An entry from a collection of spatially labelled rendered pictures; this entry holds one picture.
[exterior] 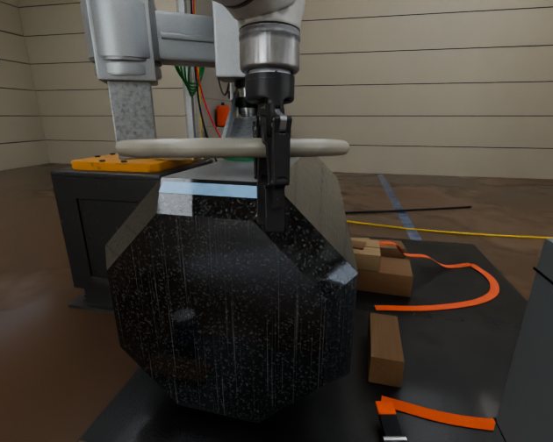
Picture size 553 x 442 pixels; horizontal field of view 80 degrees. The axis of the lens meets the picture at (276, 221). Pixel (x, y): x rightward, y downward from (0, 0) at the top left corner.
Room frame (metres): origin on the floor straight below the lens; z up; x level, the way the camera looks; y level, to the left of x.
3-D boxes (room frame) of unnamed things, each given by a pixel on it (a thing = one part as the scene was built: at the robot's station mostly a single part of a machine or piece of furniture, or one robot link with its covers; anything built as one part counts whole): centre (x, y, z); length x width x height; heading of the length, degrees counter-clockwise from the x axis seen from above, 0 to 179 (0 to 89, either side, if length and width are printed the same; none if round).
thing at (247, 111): (1.40, 0.12, 1.14); 0.12 x 0.09 x 0.30; 2
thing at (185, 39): (1.88, 0.56, 1.36); 0.74 x 0.34 x 0.25; 113
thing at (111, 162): (1.80, 0.74, 0.76); 0.49 x 0.49 x 0.05; 78
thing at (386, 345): (1.14, -0.45, 0.07); 0.30 x 0.12 x 0.12; 166
